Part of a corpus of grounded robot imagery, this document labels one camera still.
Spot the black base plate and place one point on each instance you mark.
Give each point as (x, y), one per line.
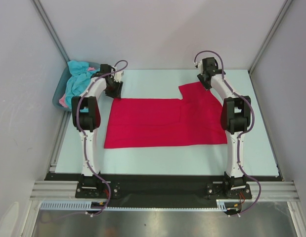
(160, 191)

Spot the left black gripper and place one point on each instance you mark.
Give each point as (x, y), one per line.
(116, 94)

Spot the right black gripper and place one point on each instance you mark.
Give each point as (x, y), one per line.
(205, 82)

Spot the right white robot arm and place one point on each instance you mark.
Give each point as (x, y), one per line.
(235, 118)

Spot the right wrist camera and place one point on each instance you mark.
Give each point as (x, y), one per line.
(199, 65)

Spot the red t shirt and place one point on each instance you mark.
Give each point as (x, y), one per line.
(192, 120)

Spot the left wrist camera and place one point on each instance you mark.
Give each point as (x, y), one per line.
(118, 76)

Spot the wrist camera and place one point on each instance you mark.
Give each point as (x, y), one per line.
(118, 76)
(199, 65)

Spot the grey plastic bin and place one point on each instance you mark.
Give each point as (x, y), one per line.
(60, 88)

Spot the cyan t shirt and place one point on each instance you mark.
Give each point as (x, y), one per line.
(80, 78)

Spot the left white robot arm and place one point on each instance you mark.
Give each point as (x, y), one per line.
(86, 114)

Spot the aluminium frame rail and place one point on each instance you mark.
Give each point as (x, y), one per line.
(66, 190)

